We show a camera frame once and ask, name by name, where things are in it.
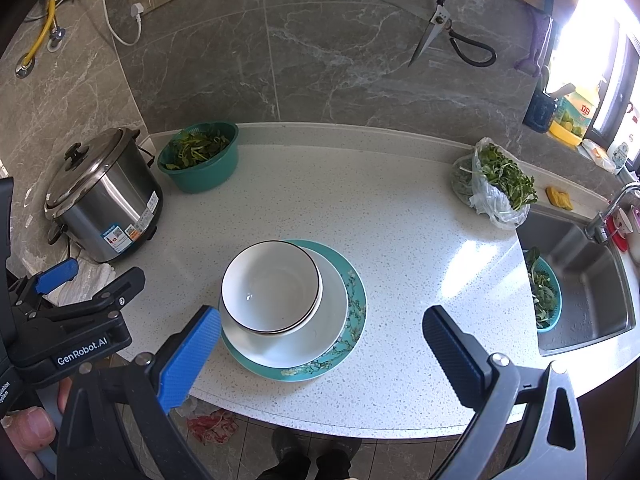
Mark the stainless steel rice cooker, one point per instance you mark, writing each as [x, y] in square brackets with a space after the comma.
[104, 197]

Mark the black handled scissors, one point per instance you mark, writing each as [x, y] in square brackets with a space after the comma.
[440, 22]

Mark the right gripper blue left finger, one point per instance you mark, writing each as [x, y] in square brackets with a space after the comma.
[94, 443]

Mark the plastic bag of greens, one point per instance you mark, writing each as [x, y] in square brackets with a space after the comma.
[490, 181]

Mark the teal colander with greens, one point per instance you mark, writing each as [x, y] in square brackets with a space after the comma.
[546, 290]

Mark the person's left hand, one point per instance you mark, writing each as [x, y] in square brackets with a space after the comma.
[31, 429]

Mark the large white bowl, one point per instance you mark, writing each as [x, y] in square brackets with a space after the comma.
[304, 345]

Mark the yellow sponge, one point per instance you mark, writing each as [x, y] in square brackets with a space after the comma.
[558, 198]

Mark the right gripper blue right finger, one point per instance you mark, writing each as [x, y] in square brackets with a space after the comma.
[550, 443]

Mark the blue utensil holder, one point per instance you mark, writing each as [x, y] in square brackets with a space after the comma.
[540, 111]

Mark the stainless steel sink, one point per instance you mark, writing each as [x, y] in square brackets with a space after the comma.
[596, 294]

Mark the red flower patterned bowl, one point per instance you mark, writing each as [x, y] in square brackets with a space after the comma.
[272, 284]

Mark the white cloth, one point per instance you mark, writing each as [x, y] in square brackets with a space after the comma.
[91, 278]

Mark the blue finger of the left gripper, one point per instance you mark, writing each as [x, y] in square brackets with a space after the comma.
[113, 297]
[29, 292]

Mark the red and white floor bag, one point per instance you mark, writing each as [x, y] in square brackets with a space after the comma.
[206, 423]

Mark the yellow container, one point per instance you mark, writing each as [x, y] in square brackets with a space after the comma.
[567, 133]

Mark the green bowl with greens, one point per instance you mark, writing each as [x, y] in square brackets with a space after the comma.
[201, 157]

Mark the teal rimmed deep plate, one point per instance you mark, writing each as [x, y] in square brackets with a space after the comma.
[357, 313]

